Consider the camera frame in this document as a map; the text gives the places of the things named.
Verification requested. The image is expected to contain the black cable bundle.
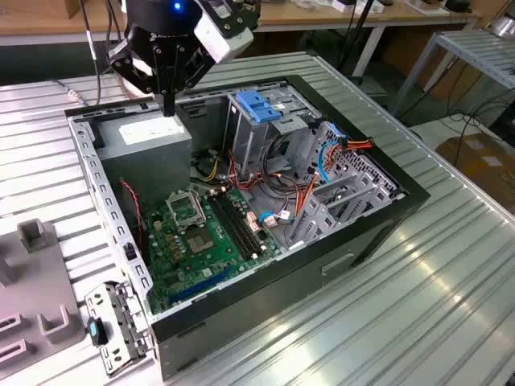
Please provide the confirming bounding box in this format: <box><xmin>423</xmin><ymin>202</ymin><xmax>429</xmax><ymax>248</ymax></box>
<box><xmin>260</xmin><ymin>132</ymin><xmax>301</xmax><ymax>196</ymax></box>

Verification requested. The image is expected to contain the CPU socket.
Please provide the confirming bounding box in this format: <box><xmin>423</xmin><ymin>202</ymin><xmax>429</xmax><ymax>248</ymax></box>
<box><xmin>183</xmin><ymin>227</ymin><xmax>220</xmax><ymax>257</ymax></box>

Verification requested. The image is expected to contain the blue SATA wire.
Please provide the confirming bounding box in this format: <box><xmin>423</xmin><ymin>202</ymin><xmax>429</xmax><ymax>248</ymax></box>
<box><xmin>316</xmin><ymin>122</ymin><xmax>348</xmax><ymax>184</ymax></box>

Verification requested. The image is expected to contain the orange red yellow power wire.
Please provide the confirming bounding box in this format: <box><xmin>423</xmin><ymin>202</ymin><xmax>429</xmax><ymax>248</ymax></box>
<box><xmin>323</xmin><ymin>136</ymin><xmax>375</xmax><ymax>170</ymax></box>

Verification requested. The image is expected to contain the black PC case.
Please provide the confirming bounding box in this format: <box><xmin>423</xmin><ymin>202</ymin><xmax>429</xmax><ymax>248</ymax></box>
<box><xmin>64</xmin><ymin>74</ymin><xmax>431</xmax><ymax>381</ymax></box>

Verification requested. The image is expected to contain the flat cardboard box with labels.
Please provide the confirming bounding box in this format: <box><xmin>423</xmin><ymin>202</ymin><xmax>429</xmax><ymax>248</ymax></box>
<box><xmin>436</xmin><ymin>134</ymin><xmax>515</xmax><ymax>214</ymax></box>

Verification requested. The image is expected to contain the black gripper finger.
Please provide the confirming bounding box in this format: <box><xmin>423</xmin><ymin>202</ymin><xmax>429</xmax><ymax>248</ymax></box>
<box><xmin>107</xmin><ymin>39</ymin><xmax>170</xmax><ymax>117</ymax></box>
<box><xmin>168</xmin><ymin>42</ymin><xmax>216</xmax><ymax>117</ymax></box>

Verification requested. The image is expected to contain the blue drive bay latch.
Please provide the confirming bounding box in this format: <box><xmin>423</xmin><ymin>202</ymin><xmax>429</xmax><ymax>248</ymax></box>
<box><xmin>236</xmin><ymin>90</ymin><xmax>274</xmax><ymax>125</ymax></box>

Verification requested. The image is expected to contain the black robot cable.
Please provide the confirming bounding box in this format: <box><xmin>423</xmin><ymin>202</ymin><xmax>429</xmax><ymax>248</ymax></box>
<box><xmin>66</xmin><ymin>0</ymin><xmax>104</xmax><ymax>108</ymax></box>

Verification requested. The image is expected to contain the metal expansion card bracket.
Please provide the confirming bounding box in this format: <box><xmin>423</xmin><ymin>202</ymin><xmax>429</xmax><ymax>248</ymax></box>
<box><xmin>84</xmin><ymin>281</ymin><xmax>153</xmax><ymax>377</ymax></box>

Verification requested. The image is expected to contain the grey parts rack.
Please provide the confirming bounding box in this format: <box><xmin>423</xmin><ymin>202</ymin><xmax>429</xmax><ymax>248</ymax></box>
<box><xmin>0</xmin><ymin>219</ymin><xmax>92</xmax><ymax>381</ymax></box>

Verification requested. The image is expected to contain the grey metal drive cage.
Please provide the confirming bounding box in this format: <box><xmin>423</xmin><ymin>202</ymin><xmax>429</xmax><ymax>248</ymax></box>
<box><xmin>223</xmin><ymin>82</ymin><xmax>323</xmax><ymax>178</ymax></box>

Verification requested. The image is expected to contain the metal socket cover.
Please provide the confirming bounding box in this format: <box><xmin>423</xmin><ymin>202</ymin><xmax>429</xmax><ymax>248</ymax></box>
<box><xmin>166</xmin><ymin>189</ymin><xmax>208</xmax><ymax>232</ymax></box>

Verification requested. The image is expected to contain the blue expansion slot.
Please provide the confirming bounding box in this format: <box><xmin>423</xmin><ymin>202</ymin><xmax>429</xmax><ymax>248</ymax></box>
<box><xmin>167</xmin><ymin>263</ymin><xmax>234</xmax><ymax>306</ymax></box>

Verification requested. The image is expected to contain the yellow black wire bundle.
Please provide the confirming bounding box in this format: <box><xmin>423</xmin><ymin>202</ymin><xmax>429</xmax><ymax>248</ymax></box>
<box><xmin>203</xmin><ymin>154</ymin><xmax>221</xmax><ymax>183</ymax></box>

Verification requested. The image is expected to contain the green motherboard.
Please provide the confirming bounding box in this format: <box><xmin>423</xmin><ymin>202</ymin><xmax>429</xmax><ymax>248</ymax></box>
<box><xmin>140</xmin><ymin>188</ymin><xmax>282</xmax><ymax>317</ymax></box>

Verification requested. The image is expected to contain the short blue wire white plug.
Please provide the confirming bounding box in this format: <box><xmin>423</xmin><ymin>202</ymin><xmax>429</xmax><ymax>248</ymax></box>
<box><xmin>256</xmin><ymin>209</ymin><xmax>291</xmax><ymax>229</ymax></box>

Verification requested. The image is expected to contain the orange red wire bundle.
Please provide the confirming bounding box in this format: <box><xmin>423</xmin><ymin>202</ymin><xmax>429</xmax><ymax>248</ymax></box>
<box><xmin>295</xmin><ymin>170</ymin><xmax>323</xmax><ymax>220</ymax></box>

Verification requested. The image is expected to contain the silver metal drum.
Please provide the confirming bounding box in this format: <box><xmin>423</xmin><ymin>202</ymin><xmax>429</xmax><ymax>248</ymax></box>
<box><xmin>491</xmin><ymin>14</ymin><xmax>515</xmax><ymax>38</ymax></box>

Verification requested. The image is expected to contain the grey power supply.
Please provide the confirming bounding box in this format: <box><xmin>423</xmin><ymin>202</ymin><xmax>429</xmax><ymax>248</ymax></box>
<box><xmin>94</xmin><ymin>110</ymin><xmax>194</xmax><ymax>206</ymax></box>

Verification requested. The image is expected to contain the grey metal slat table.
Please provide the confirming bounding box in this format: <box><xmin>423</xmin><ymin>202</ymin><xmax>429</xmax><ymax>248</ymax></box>
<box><xmin>392</xmin><ymin>30</ymin><xmax>515</xmax><ymax>117</ymax></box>

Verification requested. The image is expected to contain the black latch blue tab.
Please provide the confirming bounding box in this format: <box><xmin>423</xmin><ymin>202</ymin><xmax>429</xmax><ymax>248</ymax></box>
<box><xmin>87</xmin><ymin>316</ymin><xmax>109</xmax><ymax>347</ymax></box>

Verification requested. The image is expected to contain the red black twisted wire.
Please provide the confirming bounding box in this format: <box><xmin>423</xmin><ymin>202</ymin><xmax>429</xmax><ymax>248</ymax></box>
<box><xmin>118</xmin><ymin>179</ymin><xmax>145</xmax><ymax>247</ymax></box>

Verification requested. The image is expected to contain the black RAM slot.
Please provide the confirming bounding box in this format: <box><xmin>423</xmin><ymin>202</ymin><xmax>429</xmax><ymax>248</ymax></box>
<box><xmin>212</xmin><ymin>193</ymin><xmax>259</xmax><ymax>258</ymax></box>
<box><xmin>216</xmin><ymin>191</ymin><xmax>263</xmax><ymax>255</ymax></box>
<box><xmin>207</xmin><ymin>195</ymin><xmax>255</xmax><ymax>261</ymax></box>
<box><xmin>221</xmin><ymin>190</ymin><xmax>268</xmax><ymax>253</ymax></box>

